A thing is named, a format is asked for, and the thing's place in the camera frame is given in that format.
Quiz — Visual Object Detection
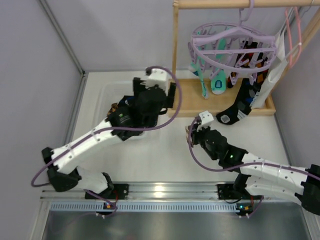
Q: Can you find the brown striped sock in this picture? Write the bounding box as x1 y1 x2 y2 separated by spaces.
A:
185 125 193 143

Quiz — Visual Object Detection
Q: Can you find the black grey blue sock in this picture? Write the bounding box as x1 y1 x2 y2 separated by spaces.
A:
216 78 261 125

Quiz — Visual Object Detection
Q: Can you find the purple round clip hanger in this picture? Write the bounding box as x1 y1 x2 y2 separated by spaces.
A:
188 0 277 84

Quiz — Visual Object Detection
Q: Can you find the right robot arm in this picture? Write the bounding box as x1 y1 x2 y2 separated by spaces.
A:
186 126 320 215

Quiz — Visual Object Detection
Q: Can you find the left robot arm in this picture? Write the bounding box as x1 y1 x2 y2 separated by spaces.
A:
41 77 176 198

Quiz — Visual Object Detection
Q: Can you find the pink clothes hanger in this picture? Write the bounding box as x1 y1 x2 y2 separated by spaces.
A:
284 6 303 68

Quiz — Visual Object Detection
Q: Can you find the wooden clothes rack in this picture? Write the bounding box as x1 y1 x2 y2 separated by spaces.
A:
172 0 320 118

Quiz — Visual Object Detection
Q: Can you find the brown argyle sock in bin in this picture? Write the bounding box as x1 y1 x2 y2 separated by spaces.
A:
107 103 119 116

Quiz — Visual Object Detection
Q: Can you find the teal sock left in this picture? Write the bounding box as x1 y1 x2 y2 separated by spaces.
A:
188 57 209 99

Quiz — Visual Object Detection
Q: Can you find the white plastic bin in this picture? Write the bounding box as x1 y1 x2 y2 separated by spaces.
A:
92 81 133 145

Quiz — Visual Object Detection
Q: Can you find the teal sock with blue patch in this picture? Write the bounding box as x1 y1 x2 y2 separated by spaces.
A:
210 38 226 95

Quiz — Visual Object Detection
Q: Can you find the argyle sock red yellow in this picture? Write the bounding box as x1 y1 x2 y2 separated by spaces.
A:
255 53 269 86

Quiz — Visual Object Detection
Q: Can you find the white tote bag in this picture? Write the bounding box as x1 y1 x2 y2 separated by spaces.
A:
251 32 288 109

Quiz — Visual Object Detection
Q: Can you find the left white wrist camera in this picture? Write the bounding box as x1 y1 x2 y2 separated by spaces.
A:
145 68 169 94

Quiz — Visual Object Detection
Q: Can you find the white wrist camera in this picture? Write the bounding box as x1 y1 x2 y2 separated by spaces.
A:
196 110 214 132
145 68 169 94

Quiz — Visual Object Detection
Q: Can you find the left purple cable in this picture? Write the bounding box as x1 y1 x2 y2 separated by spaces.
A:
31 65 183 217

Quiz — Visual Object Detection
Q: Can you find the purple cable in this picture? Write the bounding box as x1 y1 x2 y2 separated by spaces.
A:
31 65 183 217
188 117 320 218

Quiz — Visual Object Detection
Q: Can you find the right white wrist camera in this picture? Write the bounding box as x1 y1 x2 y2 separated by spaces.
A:
196 110 214 132

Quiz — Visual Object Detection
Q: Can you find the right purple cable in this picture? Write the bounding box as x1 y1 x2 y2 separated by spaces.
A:
188 117 320 218

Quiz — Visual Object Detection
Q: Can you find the aluminium mounting rail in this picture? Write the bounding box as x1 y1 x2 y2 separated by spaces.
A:
39 181 313 201

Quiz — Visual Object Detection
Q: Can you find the slotted grey cable duct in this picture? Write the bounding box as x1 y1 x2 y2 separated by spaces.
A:
50 201 251 213

